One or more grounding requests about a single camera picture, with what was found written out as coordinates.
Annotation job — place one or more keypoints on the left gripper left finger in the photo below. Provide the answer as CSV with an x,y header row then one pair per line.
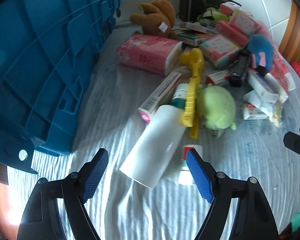
x,y
41,219

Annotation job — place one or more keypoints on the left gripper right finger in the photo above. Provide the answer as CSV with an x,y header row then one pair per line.
x,y
253,218

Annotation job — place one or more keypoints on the white blue patterned tablecloth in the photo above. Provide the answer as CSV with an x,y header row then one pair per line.
x,y
124,209

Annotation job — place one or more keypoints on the black remote control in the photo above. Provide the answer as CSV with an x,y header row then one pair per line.
x,y
239,68

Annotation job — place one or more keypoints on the blue and pink pig plush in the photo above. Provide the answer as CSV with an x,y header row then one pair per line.
x,y
261,53

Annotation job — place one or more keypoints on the light green plush toy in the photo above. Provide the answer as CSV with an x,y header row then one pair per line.
x,y
217,107

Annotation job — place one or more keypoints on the pink green tissue pack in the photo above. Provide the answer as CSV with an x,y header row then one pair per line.
x,y
220,51

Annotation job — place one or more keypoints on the white cylindrical bottle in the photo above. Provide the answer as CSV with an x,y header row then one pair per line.
x,y
150,156

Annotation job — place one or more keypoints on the yellow plastic clip tool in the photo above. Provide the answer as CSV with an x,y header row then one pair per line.
x,y
194,61

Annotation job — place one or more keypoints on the pink long cardboard box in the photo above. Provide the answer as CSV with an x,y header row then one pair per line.
x,y
160,96

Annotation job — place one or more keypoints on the green frog plush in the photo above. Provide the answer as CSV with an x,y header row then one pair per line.
x,y
211,16

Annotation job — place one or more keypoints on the black gift bag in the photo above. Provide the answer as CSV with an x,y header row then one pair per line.
x,y
189,10

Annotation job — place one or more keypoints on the blue plastic storage crate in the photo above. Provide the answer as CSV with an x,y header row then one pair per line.
x,y
48,49

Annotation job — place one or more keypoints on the brown teddy bear plush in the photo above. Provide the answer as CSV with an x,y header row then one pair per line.
x,y
157,18

